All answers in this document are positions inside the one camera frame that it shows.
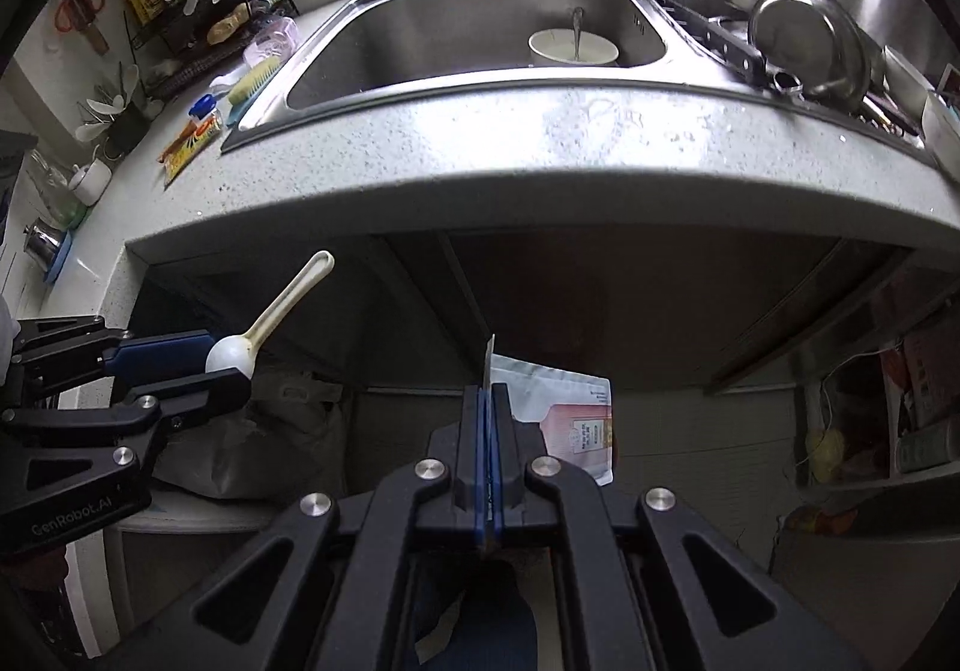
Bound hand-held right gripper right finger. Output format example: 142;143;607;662
487;382;848;671

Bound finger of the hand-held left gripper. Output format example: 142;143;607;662
11;315;218;387
0;365;252;476

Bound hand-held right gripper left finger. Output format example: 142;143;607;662
146;382;492;671

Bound white pouch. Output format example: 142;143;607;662
484;333;617;488

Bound white plastic spoon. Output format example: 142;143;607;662
205;249;336;374

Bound clear plastic bottle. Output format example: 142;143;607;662
241;17;299;70

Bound blue coaster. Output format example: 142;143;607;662
41;228;76;286

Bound steel lidded mug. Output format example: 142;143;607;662
22;217;68;267

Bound white lidded cup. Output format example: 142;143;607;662
67;150;115;207

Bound clear glass bottle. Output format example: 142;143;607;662
26;150;87;230

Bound yellow packet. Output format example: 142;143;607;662
159;116;226;183

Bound black utensil holder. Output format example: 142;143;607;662
105;101;155;155

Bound yellow dish brush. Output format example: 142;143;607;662
225;56;283;128

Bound brown loofah sponge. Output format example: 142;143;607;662
206;4;252;46

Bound white ceramic bowl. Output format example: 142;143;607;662
921;90;960;182
529;28;620;68
885;45;940;119

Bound stainless steel sink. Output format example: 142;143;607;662
221;0;935;155

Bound steel basin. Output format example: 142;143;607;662
748;0;875;104

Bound steel electric cooker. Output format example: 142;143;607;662
847;0;960;76

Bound black wire rack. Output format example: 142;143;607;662
124;0;301;103

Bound red-handled scissors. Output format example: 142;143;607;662
56;0;106;35

